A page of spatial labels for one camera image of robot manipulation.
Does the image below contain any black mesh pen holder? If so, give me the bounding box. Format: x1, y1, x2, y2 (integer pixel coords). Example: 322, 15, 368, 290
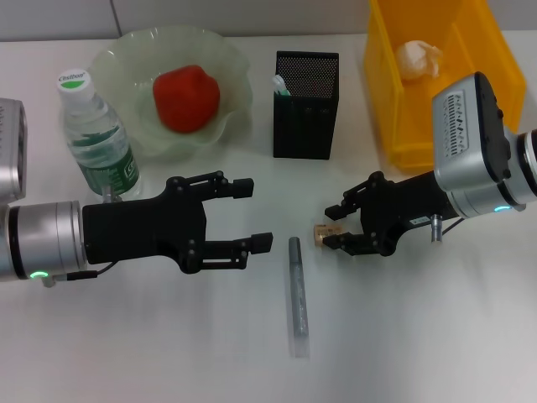
272, 50, 340, 160

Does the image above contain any right gripper cable with plug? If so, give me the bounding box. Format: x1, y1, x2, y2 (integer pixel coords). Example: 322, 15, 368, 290
430, 212, 465, 244

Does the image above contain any green glass fruit plate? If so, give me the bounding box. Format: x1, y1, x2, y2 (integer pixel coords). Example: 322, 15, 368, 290
91, 25, 255, 160

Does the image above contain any yellow plastic bin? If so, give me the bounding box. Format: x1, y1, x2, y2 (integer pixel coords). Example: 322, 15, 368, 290
362, 0, 528, 173

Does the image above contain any left gripper cable with plug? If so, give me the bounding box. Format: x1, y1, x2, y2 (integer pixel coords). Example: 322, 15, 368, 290
40, 186, 123, 289

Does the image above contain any grey marker pen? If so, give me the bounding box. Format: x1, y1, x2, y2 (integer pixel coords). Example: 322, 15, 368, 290
287, 236, 313, 359

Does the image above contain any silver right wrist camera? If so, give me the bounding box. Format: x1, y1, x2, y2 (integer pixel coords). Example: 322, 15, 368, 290
431, 71, 524, 188

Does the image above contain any beige eraser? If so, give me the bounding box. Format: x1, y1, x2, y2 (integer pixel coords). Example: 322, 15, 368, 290
313, 223, 344, 247

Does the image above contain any green pen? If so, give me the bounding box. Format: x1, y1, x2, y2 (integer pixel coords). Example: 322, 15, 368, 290
271, 74, 291, 97

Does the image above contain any clear green-label water bottle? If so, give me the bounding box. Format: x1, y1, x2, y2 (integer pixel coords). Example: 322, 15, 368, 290
55, 69, 142, 198

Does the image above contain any white paper ball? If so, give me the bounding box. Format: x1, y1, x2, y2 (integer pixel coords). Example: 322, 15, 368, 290
396, 39, 446, 81

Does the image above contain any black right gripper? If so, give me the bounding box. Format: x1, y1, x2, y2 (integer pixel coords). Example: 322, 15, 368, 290
321, 170, 458, 259

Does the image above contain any gripper cable with plug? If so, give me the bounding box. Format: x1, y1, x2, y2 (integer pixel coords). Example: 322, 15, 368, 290
40, 186, 123, 289
430, 212, 465, 244

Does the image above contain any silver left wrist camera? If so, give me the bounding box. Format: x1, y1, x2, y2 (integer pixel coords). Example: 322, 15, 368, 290
0, 98, 29, 203

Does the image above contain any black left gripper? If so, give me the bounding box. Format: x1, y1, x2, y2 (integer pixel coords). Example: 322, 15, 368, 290
82, 170, 275, 276

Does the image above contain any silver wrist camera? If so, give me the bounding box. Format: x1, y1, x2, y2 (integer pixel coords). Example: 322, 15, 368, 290
431, 71, 524, 188
0, 98, 29, 203

